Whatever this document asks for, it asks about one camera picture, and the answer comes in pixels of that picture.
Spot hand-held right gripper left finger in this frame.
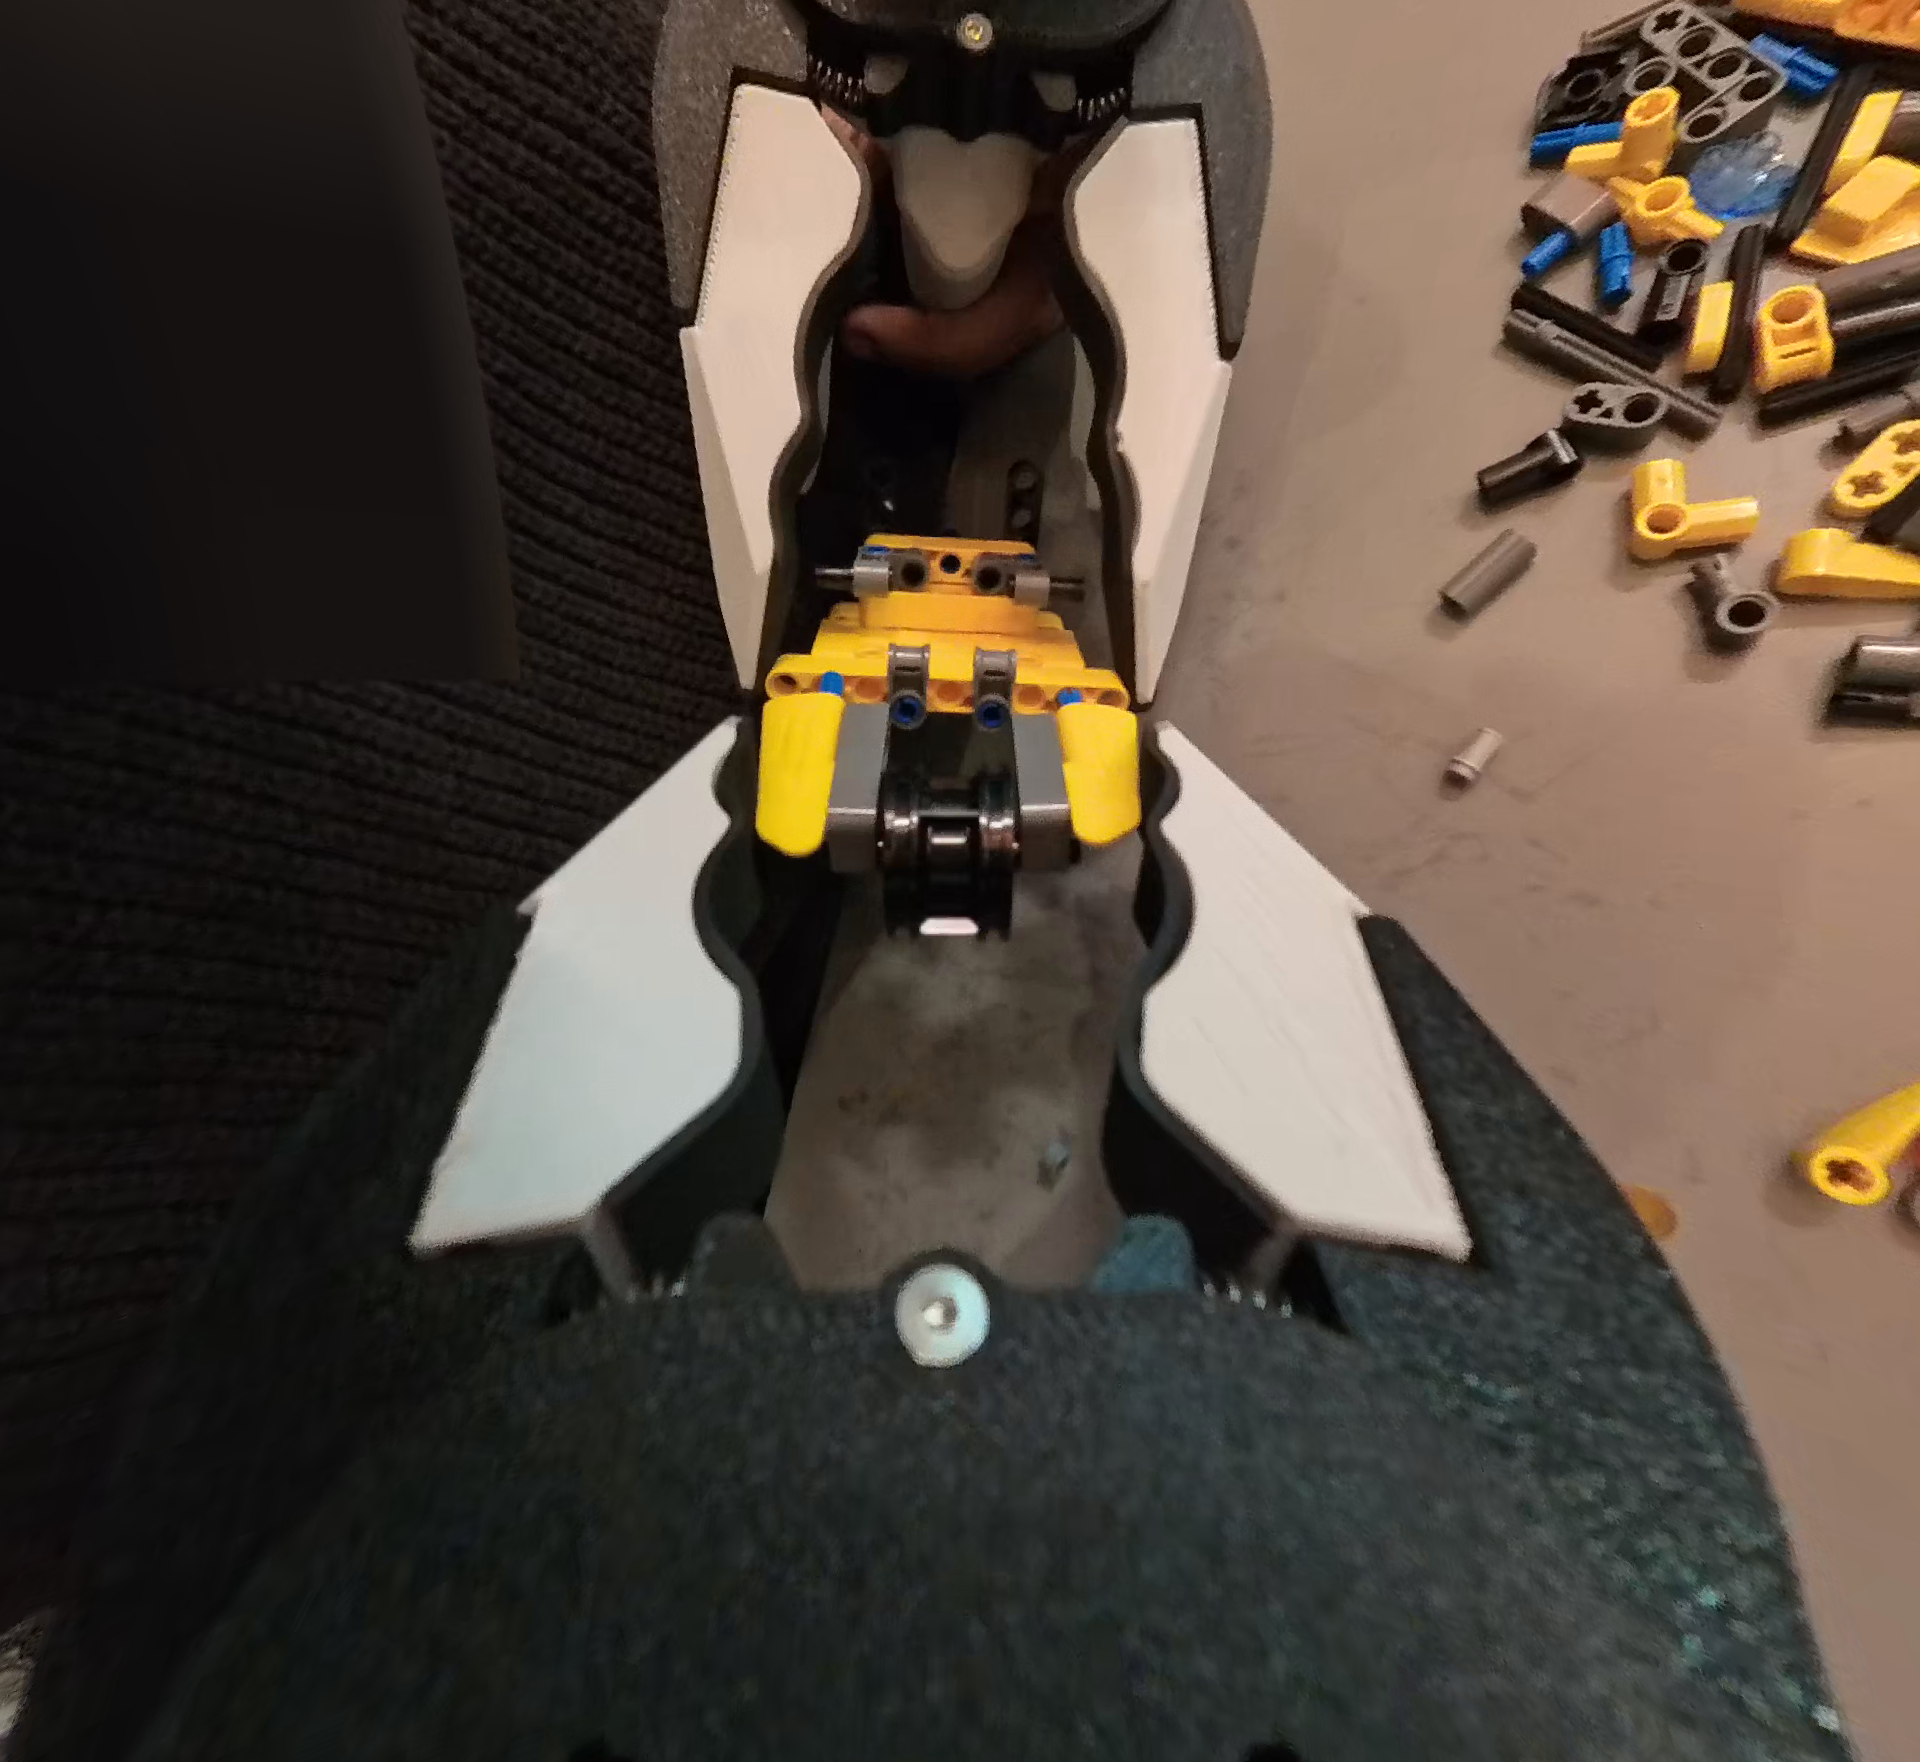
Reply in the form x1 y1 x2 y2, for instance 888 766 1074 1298
405 716 788 1291

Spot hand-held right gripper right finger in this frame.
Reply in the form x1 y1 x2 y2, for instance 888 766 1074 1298
1110 724 1474 1297

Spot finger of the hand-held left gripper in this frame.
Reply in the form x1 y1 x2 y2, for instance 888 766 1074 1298
680 78 879 705
1058 109 1239 718

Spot yellow toy brick frame assembly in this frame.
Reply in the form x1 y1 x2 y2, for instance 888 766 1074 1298
764 535 1130 745

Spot black wheel assembly yellow panels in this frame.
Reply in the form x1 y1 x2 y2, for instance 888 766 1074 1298
755 690 1141 940

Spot person's left forearm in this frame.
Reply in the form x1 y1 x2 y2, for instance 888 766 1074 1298
0 0 770 1616

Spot person's left hand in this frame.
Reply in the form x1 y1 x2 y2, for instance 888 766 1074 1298
834 133 1086 382

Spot pile of toy brick parts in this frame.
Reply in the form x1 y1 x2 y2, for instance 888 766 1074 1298
1441 0 1920 730

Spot yellow tube connector brick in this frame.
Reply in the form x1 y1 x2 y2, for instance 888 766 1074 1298
1794 1085 1920 1209

